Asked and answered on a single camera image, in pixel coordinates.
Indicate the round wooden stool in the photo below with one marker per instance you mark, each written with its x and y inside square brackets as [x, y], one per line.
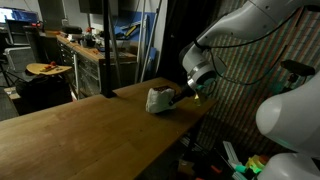
[36, 69]

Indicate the green and yellow toy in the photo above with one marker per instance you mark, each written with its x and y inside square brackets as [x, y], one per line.
[255, 165]

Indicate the black case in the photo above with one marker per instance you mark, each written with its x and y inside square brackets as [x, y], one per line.
[71, 30]

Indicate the aluminium strut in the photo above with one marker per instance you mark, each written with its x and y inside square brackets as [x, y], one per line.
[115, 60]

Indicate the red items on stool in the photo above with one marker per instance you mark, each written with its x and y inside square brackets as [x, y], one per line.
[49, 66]

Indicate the small brown cardboard box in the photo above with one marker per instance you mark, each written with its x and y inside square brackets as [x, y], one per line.
[185, 168]

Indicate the black camera on stand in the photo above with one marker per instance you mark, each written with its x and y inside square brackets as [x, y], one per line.
[296, 67]

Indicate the grey knitted towel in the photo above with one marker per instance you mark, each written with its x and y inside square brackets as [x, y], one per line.
[158, 101]

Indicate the wooden workbench with drawers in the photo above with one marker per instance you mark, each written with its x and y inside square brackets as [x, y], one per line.
[86, 66]

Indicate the dark high-backed chair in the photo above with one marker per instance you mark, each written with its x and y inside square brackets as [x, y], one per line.
[43, 46]

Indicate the black vertical pole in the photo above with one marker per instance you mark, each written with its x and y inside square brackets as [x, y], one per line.
[107, 50]

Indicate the flat cardboard piece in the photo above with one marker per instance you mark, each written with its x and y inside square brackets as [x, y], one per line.
[12, 93]

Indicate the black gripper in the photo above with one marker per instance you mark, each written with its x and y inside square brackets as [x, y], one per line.
[187, 91]

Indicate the black office chair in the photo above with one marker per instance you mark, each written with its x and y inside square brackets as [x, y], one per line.
[16, 31]

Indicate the blue panel with yellow tool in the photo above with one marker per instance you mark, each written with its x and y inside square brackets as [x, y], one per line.
[128, 28]

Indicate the monitor with blue screen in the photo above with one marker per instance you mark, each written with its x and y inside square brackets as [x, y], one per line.
[18, 15]

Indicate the white plastic strip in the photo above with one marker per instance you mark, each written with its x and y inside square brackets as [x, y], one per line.
[230, 151]

